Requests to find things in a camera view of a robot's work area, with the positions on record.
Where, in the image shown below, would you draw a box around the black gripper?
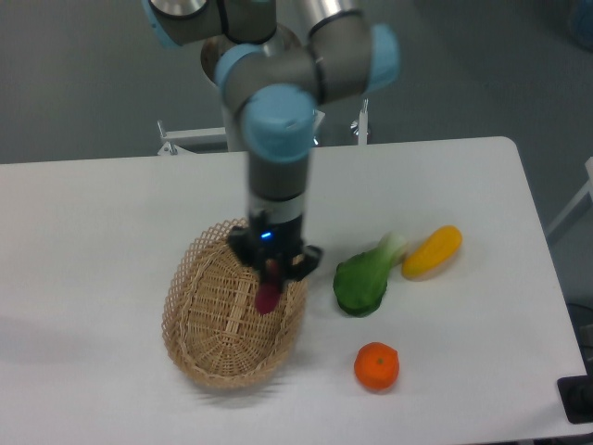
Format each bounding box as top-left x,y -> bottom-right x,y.
227,211 -> 323,291

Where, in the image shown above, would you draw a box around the purple sweet potato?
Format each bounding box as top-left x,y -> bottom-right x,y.
255,260 -> 284,315

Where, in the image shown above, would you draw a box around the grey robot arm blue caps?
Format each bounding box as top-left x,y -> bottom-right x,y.
144,1 -> 400,289

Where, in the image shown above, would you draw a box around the oval wicker basket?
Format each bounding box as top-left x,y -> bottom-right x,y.
161,218 -> 308,389

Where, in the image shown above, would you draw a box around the green bok choy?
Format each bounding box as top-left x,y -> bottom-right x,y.
333,232 -> 409,317

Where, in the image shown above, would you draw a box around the orange tangerine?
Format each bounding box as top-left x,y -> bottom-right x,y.
353,342 -> 400,391

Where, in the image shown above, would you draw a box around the yellow squash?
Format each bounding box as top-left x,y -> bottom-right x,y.
401,225 -> 463,281

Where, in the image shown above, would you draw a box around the black device at table edge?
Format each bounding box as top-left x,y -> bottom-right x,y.
557,375 -> 592,425

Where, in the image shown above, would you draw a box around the white frame at right edge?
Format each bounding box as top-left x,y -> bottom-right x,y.
544,158 -> 592,244

